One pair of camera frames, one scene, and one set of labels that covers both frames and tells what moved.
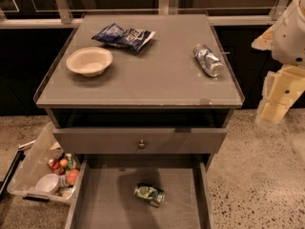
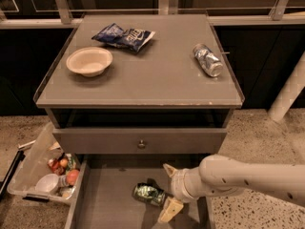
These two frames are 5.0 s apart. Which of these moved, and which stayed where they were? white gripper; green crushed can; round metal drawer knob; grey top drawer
Moved: white gripper
Stayed: round metal drawer knob; grey top drawer; green crushed can
